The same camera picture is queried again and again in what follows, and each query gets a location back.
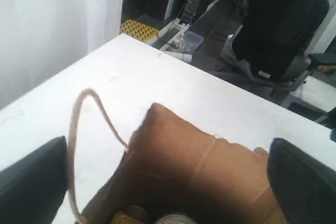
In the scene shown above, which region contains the clear plastic storage box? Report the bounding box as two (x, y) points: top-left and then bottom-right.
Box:
(183, 30), (204, 55)

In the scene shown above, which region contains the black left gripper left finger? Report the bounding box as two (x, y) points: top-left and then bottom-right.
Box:
(1, 136), (67, 224)

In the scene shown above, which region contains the yellow millet bottle white cap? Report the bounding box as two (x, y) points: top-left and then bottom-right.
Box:
(110, 211), (138, 224)

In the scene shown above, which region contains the black office chair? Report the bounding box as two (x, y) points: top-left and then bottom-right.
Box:
(220, 0), (335, 91)

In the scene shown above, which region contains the small bottle on floor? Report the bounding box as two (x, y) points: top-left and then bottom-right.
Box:
(170, 33), (184, 52)

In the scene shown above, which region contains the brown paper bag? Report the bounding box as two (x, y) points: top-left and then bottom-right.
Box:
(67, 89), (287, 223)

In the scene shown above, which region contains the yellow tactile floor mat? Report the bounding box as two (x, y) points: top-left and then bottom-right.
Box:
(120, 19), (158, 42)

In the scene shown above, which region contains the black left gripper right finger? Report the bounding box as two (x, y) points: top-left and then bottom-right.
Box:
(267, 138), (335, 223)

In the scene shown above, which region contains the dark can with pull tab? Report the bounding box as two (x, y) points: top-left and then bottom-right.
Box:
(154, 213), (196, 224)

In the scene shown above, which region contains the white tube on floor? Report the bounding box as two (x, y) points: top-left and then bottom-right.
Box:
(166, 51), (192, 63)

